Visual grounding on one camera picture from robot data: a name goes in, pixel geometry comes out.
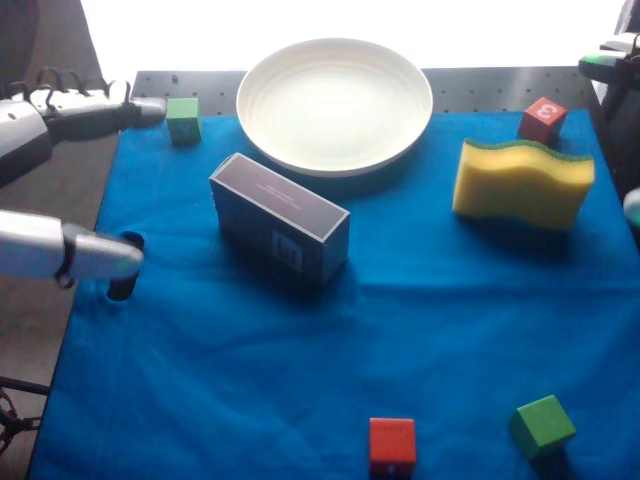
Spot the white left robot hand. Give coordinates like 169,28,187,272
0,67,166,291

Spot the green toy cube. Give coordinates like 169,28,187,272
165,97,203,147
509,394,577,461

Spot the black perforated base board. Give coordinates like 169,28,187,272
130,67,594,117

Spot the round white plate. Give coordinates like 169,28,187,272
235,37,434,179

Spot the plain red toy cube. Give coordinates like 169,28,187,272
368,417,418,479

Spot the yellow sponge with green pad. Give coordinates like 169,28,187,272
452,138,596,232

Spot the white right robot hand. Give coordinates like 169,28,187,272
578,37,640,227

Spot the red cube with white three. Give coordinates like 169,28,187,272
517,97,569,146

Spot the blue fabric cloth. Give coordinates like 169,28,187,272
27,108,640,480

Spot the thin black floor cable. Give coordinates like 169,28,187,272
0,374,51,397

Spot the dark rectangular cardboard box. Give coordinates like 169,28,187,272
208,153,351,288

